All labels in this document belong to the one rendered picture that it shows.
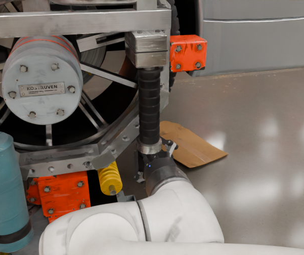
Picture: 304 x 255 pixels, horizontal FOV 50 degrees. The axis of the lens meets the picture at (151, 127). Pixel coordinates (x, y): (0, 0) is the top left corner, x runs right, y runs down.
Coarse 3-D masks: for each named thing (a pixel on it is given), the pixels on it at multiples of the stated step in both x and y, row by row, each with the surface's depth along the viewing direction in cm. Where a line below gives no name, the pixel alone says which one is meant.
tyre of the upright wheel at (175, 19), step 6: (168, 0) 76; (174, 0) 77; (174, 6) 77; (174, 12) 77; (174, 18) 78; (174, 24) 78; (174, 30) 79; (174, 72) 84; (174, 78) 86; (90, 144) 87; (18, 150) 83; (24, 150) 84; (30, 150) 84
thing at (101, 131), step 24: (96, 48) 78; (96, 72) 81; (120, 72) 102; (0, 96) 98; (120, 96) 93; (0, 120) 80; (72, 120) 98; (96, 120) 88; (24, 144) 83; (48, 144) 85; (72, 144) 86
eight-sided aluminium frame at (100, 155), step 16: (160, 0) 67; (160, 80) 75; (160, 96) 76; (128, 112) 82; (160, 112) 78; (112, 128) 83; (128, 128) 78; (96, 144) 84; (112, 144) 79; (128, 144) 80; (32, 160) 78; (48, 160) 78; (64, 160) 78; (80, 160) 79; (96, 160) 80; (112, 160) 81; (32, 176) 78
